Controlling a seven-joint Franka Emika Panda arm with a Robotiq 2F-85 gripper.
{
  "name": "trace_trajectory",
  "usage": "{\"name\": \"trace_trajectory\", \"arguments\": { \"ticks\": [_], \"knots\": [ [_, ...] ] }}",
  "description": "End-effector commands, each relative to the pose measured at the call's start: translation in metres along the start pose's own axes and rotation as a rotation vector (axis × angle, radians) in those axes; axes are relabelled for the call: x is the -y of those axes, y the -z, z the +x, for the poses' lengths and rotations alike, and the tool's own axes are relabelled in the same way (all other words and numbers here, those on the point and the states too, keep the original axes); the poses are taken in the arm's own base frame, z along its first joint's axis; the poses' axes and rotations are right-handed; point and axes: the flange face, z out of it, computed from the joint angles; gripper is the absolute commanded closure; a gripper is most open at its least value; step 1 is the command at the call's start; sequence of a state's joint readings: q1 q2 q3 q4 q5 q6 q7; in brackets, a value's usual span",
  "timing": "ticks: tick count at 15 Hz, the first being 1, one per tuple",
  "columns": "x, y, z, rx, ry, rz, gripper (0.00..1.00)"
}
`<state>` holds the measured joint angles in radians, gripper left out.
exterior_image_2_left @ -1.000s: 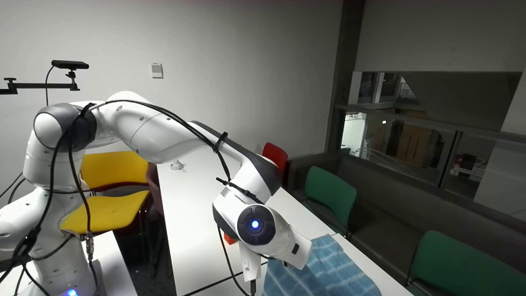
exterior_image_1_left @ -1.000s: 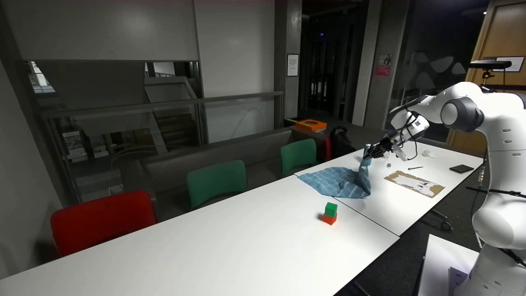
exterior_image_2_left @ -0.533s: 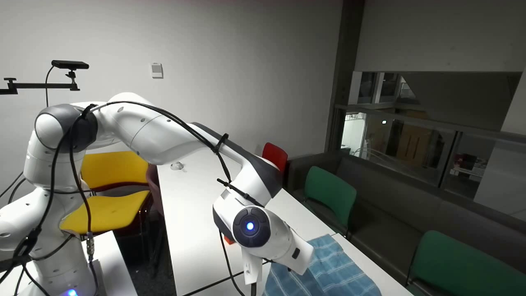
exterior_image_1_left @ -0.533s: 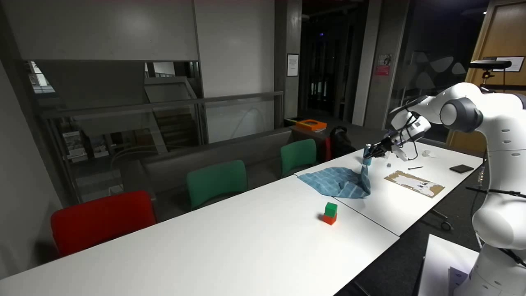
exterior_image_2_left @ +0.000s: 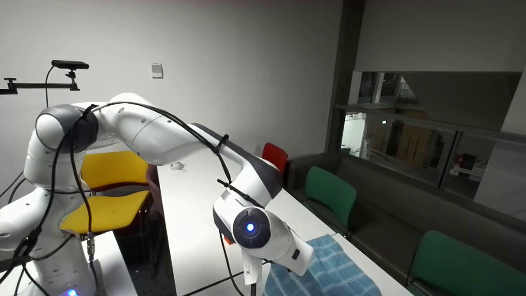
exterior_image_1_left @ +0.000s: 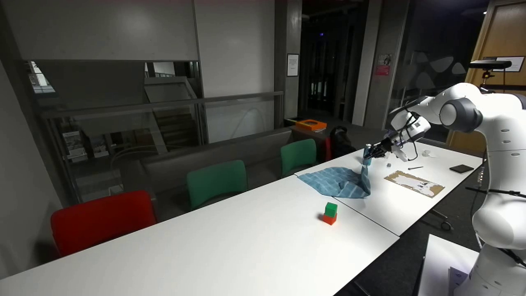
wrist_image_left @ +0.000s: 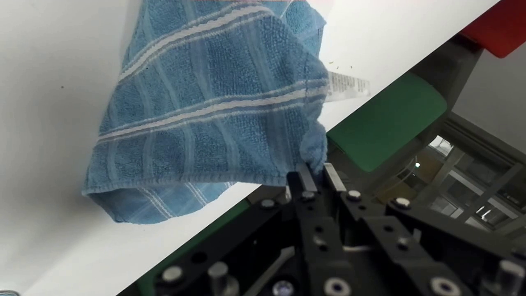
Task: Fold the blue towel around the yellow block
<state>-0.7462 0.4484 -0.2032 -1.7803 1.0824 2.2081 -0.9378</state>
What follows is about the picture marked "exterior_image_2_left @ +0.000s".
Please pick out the blue checkered towel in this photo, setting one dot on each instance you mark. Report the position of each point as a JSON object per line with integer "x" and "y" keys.
{"x": 331, "y": 273}

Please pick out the black camera on boom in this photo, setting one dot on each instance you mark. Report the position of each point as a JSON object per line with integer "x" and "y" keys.
{"x": 13, "y": 85}

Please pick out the white wall switch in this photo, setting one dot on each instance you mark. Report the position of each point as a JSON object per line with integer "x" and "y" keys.
{"x": 156, "y": 71}

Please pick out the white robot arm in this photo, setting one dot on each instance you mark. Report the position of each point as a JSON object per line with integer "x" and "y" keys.
{"x": 78, "y": 151}

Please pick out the near green chair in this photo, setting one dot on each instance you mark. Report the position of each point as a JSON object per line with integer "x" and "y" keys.
{"x": 447, "y": 266}

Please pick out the small white object on table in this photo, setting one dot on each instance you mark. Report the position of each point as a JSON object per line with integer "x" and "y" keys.
{"x": 176, "y": 164}

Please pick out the red chair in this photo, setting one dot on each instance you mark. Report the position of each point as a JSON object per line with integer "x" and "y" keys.
{"x": 276, "y": 156}

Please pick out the green chair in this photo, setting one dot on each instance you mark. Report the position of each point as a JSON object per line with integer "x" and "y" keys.
{"x": 329, "y": 197}
{"x": 447, "y": 266}

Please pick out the far green chair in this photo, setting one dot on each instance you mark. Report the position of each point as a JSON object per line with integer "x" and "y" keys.
{"x": 329, "y": 197}

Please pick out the yellow chair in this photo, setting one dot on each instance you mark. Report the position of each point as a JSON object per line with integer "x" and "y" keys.
{"x": 119, "y": 189}

